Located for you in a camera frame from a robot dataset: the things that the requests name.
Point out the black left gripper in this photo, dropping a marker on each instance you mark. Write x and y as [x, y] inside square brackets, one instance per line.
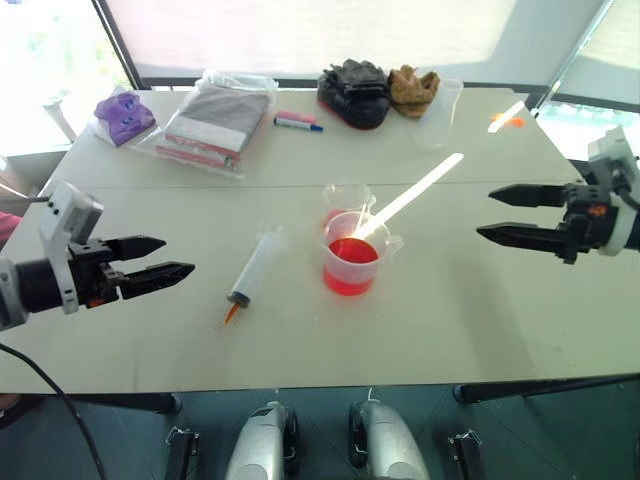
[92, 272]

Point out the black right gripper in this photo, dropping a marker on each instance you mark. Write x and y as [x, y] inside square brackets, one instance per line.
[587, 220]

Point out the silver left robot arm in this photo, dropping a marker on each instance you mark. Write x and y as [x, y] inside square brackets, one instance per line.
[32, 286]

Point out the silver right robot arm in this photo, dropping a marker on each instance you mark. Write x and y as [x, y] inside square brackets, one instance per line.
[635, 201]

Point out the clear syringe with orange tip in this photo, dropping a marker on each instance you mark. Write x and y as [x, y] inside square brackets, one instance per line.
[255, 267]

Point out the tall clear measuring cup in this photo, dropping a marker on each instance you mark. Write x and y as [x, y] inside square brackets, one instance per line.
[442, 117]

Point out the beaker with red liquid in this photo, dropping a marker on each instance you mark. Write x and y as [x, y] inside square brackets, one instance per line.
[352, 265]

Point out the small clear beaker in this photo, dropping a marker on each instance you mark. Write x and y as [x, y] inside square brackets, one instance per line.
[340, 200]

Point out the small orange object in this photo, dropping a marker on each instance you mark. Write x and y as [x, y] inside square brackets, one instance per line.
[515, 121]

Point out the person in red clothing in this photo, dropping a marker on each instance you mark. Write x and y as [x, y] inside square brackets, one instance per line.
[7, 227]

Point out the purple plastic bag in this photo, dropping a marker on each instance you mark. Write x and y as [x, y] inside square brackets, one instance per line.
[122, 117]

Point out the plastic bag with grey fabric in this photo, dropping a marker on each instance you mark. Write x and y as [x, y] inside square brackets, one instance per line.
[215, 125]

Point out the brown crumpled cloth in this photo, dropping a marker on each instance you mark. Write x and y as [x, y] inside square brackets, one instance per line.
[412, 92]

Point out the blue marker pen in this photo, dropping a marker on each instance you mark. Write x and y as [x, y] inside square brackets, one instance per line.
[300, 125]

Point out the dark grey crumpled cloth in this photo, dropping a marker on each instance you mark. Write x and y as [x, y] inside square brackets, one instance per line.
[357, 97]

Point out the pink marker pen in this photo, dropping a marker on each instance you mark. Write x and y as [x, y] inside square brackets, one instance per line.
[297, 117]

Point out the silver robot leg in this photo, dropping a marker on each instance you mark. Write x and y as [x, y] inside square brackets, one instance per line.
[260, 445]
[390, 445]

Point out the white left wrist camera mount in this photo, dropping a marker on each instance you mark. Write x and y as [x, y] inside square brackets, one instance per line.
[70, 212]

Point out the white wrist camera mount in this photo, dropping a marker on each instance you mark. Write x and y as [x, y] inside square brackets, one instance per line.
[70, 212]
[612, 155]

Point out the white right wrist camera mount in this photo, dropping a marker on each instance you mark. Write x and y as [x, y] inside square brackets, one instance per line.
[612, 155]

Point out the white post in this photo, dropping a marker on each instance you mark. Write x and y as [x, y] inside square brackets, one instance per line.
[60, 117]

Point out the grey window frame post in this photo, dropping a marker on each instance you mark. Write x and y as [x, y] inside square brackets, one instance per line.
[575, 55]

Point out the black table frame bar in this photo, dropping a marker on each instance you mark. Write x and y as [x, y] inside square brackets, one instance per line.
[545, 387]

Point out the black table leg bracket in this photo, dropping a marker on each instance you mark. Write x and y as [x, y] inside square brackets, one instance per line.
[467, 452]
[181, 452]

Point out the black window frame post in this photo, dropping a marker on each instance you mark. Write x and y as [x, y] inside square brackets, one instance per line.
[117, 42]

